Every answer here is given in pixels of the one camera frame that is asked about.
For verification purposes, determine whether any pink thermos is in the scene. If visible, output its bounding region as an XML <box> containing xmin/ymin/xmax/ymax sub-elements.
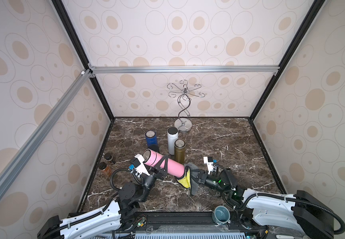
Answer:
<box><xmin>142</xmin><ymin>148</ymin><xmax>187</xmax><ymax>179</ymax></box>

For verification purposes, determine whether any grey yellow cleaning cloth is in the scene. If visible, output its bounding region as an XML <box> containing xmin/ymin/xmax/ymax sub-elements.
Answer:
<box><xmin>176</xmin><ymin>162</ymin><xmax>199</xmax><ymax>196</ymax></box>

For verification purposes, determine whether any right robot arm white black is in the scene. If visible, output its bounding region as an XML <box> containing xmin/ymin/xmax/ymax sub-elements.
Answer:
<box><xmin>186</xmin><ymin>168</ymin><xmax>345</xmax><ymax>239</ymax></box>

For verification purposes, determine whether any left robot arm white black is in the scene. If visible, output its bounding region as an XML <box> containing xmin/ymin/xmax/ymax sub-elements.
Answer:
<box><xmin>37</xmin><ymin>154</ymin><xmax>170</xmax><ymax>239</ymax></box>

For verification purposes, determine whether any black thermos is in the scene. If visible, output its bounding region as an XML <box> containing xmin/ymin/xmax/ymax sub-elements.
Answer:
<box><xmin>148</xmin><ymin>144</ymin><xmax>160</xmax><ymax>153</ymax></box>

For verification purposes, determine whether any gold thermos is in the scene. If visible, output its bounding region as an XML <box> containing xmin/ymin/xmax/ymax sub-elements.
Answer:
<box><xmin>174</xmin><ymin>139</ymin><xmax>186</xmax><ymax>164</ymax></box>

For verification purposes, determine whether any blue thermos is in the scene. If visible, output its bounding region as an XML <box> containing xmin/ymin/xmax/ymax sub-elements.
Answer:
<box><xmin>145</xmin><ymin>130</ymin><xmax>157</xmax><ymax>146</ymax></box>

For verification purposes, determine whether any white thermos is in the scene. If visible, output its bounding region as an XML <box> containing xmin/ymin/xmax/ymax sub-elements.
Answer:
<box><xmin>167</xmin><ymin>127</ymin><xmax>178</xmax><ymax>155</ymax></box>

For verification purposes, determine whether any teal ceramic mug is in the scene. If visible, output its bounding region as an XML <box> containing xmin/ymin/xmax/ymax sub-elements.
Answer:
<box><xmin>211</xmin><ymin>206</ymin><xmax>231</xmax><ymax>225</ymax></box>

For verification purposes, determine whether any dark lid spice jar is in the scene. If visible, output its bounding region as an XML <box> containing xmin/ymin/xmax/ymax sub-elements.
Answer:
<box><xmin>103</xmin><ymin>152</ymin><xmax>116</xmax><ymax>165</ymax></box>

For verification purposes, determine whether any orange spice jar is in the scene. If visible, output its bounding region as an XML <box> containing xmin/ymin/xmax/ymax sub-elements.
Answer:
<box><xmin>98</xmin><ymin>162</ymin><xmax>113</xmax><ymax>177</ymax></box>

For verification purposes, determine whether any silver metal cup stand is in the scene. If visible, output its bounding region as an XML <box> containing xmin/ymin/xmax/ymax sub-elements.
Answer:
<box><xmin>167</xmin><ymin>79</ymin><xmax>205</xmax><ymax>133</ymax></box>

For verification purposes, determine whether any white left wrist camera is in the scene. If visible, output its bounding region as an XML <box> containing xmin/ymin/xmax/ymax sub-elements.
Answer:
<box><xmin>129</xmin><ymin>154</ymin><xmax>150</xmax><ymax>178</ymax></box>

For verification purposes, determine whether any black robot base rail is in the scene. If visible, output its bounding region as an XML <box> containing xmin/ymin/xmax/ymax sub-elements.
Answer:
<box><xmin>89</xmin><ymin>212</ymin><xmax>276</xmax><ymax>239</ymax></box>

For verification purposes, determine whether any left aluminium frame bar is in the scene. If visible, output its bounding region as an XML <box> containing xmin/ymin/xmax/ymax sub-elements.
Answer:
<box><xmin>0</xmin><ymin>69</ymin><xmax>92</xmax><ymax>200</ymax></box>

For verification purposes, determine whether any horizontal aluminium frame bar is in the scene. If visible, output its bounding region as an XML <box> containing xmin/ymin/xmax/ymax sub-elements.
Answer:
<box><xmin>91</xmin><ymin>65</ymin><xmax>280</xmax><ymax>74</ymax></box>

